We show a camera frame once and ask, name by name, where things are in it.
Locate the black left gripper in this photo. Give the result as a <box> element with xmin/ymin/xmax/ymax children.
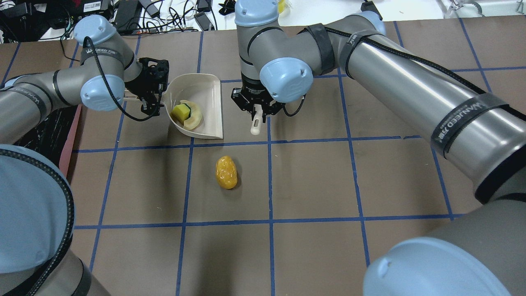
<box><xmin>125</xmin><ymin>58</ymin><xmax>170</xmax><ymax>117</ymax></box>

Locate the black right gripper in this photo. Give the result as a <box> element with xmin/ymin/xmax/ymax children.
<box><xmin>231</xmin><ymin>76</ymin><xmax>288</xmax><ymax>124</ymax></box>

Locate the wooden hand brush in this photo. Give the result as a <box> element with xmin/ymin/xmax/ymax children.
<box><xmin>250</xmin><ymin>104</ymin><xmax>263</xmax><ymax>136</ymax></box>

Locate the yellow sponge piece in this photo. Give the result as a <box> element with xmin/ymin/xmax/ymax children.
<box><xmin>169</xmin><ymin>99</ymin><xmax>203</xmax><ymax>130</ymax></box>

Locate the beige plastic dustpan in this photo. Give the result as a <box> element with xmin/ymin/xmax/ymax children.
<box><xmin>123</xmin><ymin>73</ymin><xmax>224</xmax><ymax>140</ymax></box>

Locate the yellow paper ball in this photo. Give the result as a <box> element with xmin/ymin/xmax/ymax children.
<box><xmin>215</xmin><ymin>155</ymin><xmax>238</xmax><ymax>190</ymax></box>

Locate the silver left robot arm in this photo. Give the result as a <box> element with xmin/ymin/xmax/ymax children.
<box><xmin>1</xmin><ymin>15</ymin><xmax>169</xmax><ymax>296</ymax></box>

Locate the black lined trash bin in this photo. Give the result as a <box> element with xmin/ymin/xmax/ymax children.
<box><xmin>14</xmin><ymin>106</ymin><xmax>81</xmax><ymax>176</ymax></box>

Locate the black power adapter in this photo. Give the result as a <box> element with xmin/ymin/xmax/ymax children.
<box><xmin>113</xmin><ymin>0</ymin><xmax>139</xmax><ymax>34</ymax></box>

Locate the small black adapter brick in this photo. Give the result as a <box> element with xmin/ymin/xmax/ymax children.
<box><xmin>360</xmin><ymin>0</ymin><xmax>383</xmax><ymax>21</ymax></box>

